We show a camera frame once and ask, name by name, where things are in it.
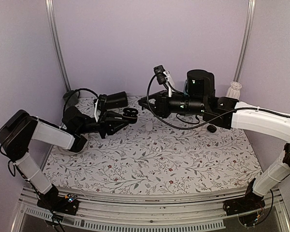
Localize aluminium front rail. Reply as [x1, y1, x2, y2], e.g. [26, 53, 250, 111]
[13, 186, 290, 232]

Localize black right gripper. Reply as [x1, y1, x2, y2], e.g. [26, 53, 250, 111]
[139, 89, 207, 118]

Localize aluminium frame post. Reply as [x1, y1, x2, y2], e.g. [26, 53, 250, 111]
[45, 0, 71, 92]
[233, 0, 256, 82]

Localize white ribbed vase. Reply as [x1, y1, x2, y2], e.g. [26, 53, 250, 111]
[226, 81, 242, 100]

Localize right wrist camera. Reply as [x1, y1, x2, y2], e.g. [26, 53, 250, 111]
[153, 65, 175, 97]

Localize white spiral plate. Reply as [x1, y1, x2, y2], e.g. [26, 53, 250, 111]
[57, 142, 88, 156]

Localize grey cup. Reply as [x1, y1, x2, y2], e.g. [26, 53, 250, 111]
[63, 90, 79, 107]

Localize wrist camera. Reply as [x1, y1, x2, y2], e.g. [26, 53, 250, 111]
[94, 94, 107, 122]
[153, 65, 175, 97]

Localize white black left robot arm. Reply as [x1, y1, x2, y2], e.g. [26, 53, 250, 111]
[0, 106, 138, 210]

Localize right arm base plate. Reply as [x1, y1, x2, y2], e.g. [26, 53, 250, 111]
[223, 197, 265, 216]

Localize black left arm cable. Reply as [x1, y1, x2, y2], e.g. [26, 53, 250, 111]
[62, 88, 100, 119]

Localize right aluminium frame post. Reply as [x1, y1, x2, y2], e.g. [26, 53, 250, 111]
[233, 0, 256, 82]

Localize black cylinder speaker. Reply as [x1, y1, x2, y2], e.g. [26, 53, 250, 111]
[105, 91, 128, 109]

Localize teal tall vase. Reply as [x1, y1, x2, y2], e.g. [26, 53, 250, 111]
[183, 80, 188, 95]

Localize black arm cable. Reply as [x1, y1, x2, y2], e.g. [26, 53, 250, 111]
[62, 88, 100, 119]
[146, 73, 257, 129]

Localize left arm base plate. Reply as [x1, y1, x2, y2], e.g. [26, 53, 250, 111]
[37, 193, 80, 216]

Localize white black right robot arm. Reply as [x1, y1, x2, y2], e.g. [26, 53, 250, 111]
[138, 66, 290, 211]

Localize small black closed earbud case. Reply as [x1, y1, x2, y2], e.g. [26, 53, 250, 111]
[207, 125, 217, 133]

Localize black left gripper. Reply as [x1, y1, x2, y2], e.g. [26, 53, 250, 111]
[77, 109, 130, 139]

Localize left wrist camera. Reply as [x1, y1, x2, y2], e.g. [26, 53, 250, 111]
[94, 94, 107, 122]

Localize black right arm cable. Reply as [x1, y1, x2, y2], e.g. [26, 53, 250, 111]
[146, 73, 257, 129]

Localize left aluminium frame post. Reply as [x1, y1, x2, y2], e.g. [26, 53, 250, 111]
[45, 0, 71, 92]

